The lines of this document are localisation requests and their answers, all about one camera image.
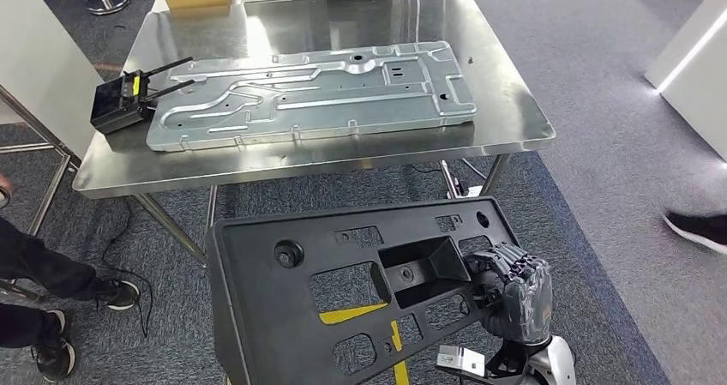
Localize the white cabinet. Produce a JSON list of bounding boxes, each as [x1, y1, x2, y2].
[[0, 0, 105, 161]]

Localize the stainless steel workbench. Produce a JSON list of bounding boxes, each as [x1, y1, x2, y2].
[[72, 0, 556, 267]]

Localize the metal frame legs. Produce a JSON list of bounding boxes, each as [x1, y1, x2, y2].
[[0, 84, 81, 237]]

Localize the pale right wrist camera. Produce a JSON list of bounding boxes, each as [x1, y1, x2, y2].
[[436, 345, 487, 379]]

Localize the white lit display counter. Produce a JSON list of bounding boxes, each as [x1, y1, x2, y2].
[[644, 0, 727, 162]]

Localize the stamped silver metal panel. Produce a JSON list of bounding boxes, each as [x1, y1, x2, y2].
[[146, 40, 478, 153]]

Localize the black plastic plate bracket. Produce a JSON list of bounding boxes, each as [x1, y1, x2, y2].
[[207, 196, 520, 385]]

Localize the person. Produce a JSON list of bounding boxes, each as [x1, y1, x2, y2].
[[663, 210, 727, 257], [0, 171, 141, 383]]

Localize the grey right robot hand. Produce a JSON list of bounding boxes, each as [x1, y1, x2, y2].
[[466, 243, 553, 346]]

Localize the black floor cable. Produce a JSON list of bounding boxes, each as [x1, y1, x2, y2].
[[100, 200, 154, 340]]

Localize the black radio box two antennas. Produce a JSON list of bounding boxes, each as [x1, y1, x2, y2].
[[89, 56, 196, 135]]

